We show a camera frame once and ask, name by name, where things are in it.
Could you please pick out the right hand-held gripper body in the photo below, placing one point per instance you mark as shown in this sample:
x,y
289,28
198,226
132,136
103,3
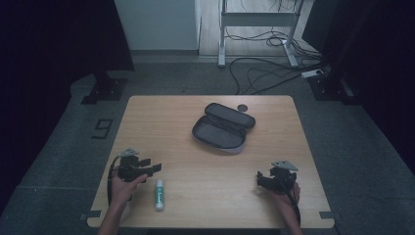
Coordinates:
x,y
282,178

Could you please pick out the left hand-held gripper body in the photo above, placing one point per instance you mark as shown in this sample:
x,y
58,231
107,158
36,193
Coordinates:
x,y
129,171

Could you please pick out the white glue stick green label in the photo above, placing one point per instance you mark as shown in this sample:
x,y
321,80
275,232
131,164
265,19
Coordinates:
x,y
159,195

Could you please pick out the dark grey pencil case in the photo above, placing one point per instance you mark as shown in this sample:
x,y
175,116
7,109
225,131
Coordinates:
x,y
225,129

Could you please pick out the person's left hand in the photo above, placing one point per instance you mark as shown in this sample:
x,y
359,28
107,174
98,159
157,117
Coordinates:
x,y
124,189

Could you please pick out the person's right hand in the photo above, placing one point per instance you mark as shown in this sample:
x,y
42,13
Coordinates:
x,y
287,199

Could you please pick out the grey tape strip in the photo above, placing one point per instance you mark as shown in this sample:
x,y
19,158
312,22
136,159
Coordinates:
x,y
91,214
327,214

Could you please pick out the dark round disc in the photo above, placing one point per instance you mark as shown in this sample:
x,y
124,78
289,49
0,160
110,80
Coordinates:
x,y
242,107

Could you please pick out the black stand base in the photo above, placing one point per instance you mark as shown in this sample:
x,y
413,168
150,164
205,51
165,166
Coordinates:
x,y
106,89
332,88

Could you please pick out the white power strip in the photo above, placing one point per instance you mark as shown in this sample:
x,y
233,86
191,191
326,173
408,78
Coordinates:
x,y
311,73

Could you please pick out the dark curtain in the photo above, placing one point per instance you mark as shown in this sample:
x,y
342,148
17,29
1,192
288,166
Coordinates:
x,y
49,49
375,65

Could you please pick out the white metal desk frame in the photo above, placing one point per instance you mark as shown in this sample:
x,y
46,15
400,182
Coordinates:
x,y
257,19

